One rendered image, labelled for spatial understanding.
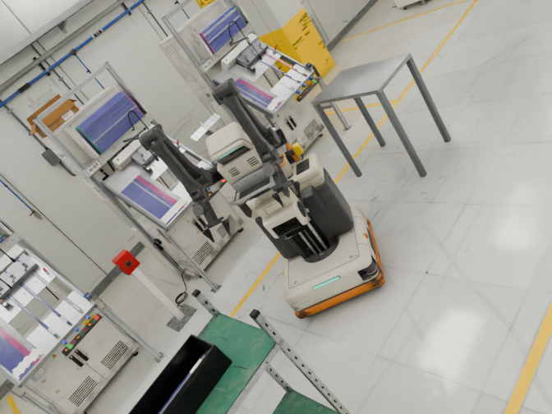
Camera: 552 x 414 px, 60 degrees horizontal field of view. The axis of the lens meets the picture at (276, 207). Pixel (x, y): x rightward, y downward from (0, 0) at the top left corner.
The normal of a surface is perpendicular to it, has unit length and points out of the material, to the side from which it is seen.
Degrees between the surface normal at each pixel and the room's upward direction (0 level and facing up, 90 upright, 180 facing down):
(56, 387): 90
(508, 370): 0
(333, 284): 90
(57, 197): 90
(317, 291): 90
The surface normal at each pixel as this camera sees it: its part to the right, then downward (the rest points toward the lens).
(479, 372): -0.54, -0.72
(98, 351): 0.62, 0.03
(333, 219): -0.02, 0.54
